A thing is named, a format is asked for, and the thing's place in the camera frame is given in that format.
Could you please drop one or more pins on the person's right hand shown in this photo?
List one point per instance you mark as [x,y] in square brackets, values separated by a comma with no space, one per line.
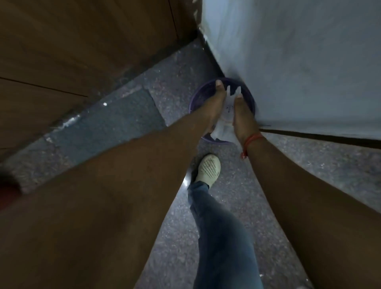
[242,119]

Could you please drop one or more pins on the person's left hand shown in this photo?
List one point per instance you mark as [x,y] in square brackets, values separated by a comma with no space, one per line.
[215,104]

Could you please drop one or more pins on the clear milk powder zip bag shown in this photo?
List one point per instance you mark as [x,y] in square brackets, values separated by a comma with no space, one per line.
[226,122]

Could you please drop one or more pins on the person's right forearm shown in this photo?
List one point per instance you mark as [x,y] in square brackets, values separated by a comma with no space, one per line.
[312,214]

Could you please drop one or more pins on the person's left forearm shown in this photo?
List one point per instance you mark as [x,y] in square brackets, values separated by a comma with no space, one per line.
[98,214]

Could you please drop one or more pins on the purple round waste bin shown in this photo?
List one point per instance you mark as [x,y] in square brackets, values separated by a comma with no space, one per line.
[202,92]

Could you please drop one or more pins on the red thread wristband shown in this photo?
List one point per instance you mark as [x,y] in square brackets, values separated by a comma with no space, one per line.
[251,141]

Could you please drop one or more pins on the white mesh shoe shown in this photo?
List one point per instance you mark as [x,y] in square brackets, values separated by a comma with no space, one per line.
[208,169]

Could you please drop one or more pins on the blue jeans leg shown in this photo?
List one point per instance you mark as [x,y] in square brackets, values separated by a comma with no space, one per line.
[220,244]

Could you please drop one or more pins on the brown wooden cabinet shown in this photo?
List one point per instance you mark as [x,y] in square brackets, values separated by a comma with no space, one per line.
[74,53]

